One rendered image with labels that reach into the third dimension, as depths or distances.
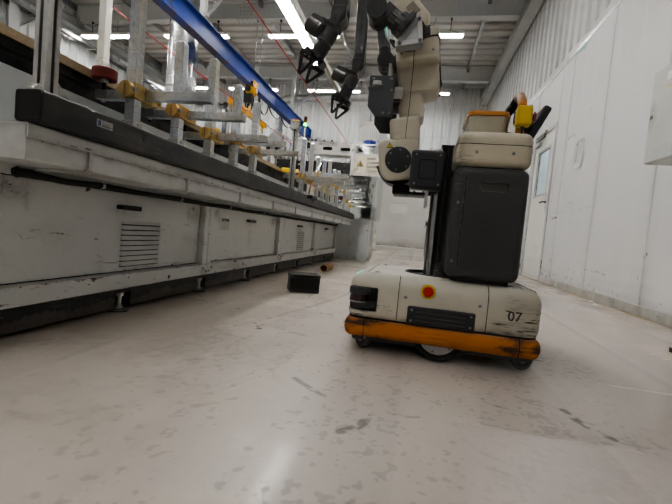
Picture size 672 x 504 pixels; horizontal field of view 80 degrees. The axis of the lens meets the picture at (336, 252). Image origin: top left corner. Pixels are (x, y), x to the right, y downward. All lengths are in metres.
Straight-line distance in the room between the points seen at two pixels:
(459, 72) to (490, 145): 10.47
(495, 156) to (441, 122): 11.30
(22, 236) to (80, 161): 0.33
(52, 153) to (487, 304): 1.37
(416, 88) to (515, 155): 0.50
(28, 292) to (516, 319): 1.57
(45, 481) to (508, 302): 1.26
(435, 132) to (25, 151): 11.96
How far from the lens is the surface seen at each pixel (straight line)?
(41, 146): 1.31
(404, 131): 1.67
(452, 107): 12.93
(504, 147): 1.51
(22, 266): 1.59
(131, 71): 1.58
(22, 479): 0.85
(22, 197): 1.57
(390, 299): 1.43
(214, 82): 2.01
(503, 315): 1.46
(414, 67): 1.78
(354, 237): 6.17
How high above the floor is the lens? 0.42
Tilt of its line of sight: 3 degrees down
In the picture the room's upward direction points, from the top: 5 degrees clockwise
